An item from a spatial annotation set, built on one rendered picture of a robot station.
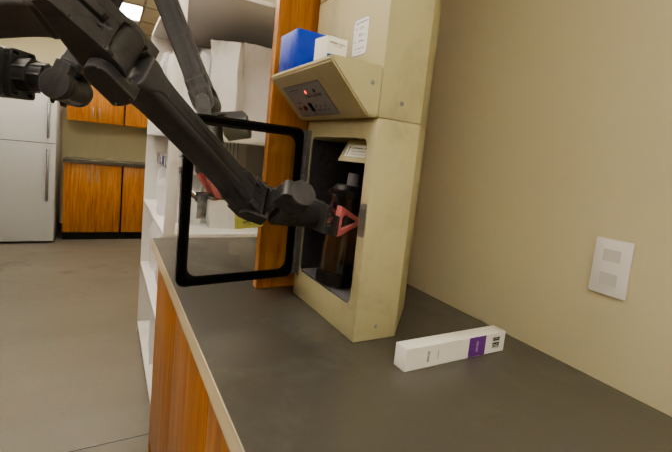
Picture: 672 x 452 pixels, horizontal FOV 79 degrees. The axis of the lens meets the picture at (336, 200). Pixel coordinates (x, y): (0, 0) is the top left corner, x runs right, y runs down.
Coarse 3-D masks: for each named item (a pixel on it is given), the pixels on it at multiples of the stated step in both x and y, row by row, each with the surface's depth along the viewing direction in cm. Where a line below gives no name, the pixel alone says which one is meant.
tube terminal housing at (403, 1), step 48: (336, 0) 97; (384, 0) 80; (432, 0) 83; (384, 48) 79; (432, 48) 91; (384, 96) 80; (384, 144) 82; (384, 192) 84; (384, 240) 85; (384, 288) 87; (384, 336) 89
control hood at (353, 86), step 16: (304, 64) 85; (320, 64) 78; (336, 64) 74; (352, 64) 76; (368, 64) 77; (272, 80) 101; (288, 80) 94; (304, 80) 88; (320, 80) 83; (336, 80) 78; (352, 80) 76; (368, 80) 78; (336, 96) 83; (352, 96) 78; (368, 96) 78; (352, 112) 82; (368, 112) 79
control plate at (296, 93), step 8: (288, 88) 97; (296, 88) 94; (304, 88) 91; (320, 88) 85; (288, 96) 101; (296, 96) 97; (304, 96) 94; (312, 96) 91; (320, 96) 88; (328, 96) 85; (296, 104) 100; (304, 104) 97; (312, 104) 94; (328, 104) 88; (304, 112) 100; (312, 112) 97; (320, 112) 94; (328, 112) 90; (336, 112) 88
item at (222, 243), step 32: (224, 128) 94; (256, 160) 99; (288, 160) 105; (192, 192) 92; (192, 224) 93; (224, 224) 97; (256, 224) 102; (192, 256) 94; (224, 256) 98; (256, 256) 103
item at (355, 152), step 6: (348, 144) 95; (354, 144) 93; (360, 144) 92; (366, 144) 91; (348, 150) 94; (354, 150) 92; (360, 150) 91; (342, 156) 95; (348, 156) 93; (354, 156) 92; (360, 156) 91; (354, 162) 91; (360, 162) 90
